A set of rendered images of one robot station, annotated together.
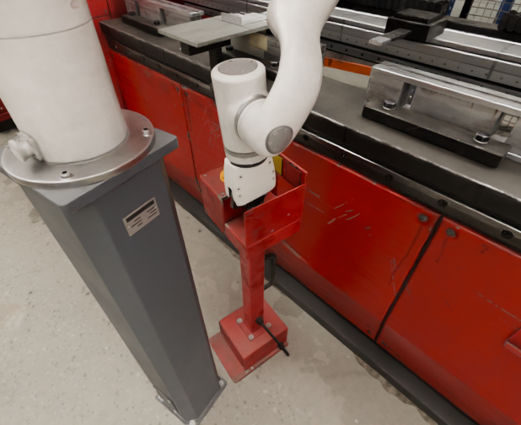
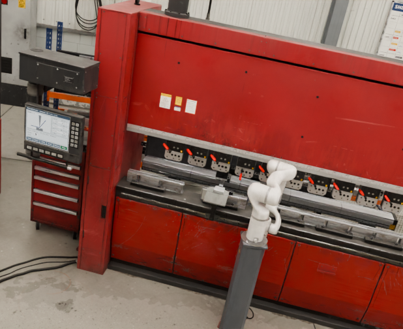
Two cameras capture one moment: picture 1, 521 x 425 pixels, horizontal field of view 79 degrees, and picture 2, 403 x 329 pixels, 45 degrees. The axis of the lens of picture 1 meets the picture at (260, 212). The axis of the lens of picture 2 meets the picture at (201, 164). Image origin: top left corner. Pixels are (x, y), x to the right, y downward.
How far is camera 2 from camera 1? 3.36 m
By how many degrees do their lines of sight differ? 38
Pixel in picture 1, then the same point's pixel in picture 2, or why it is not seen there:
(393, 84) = not seen: hidden behind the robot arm
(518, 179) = (308, 228)
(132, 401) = not seen: outside the picture
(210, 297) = (202, 313)
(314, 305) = not seen: hidden behind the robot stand
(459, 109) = (291, 214)
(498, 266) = (310, 249)
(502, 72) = (292, 200)
